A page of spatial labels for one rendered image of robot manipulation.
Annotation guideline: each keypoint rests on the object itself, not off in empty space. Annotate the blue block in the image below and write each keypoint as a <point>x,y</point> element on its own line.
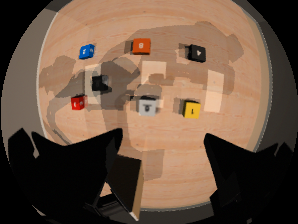
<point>86,51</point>

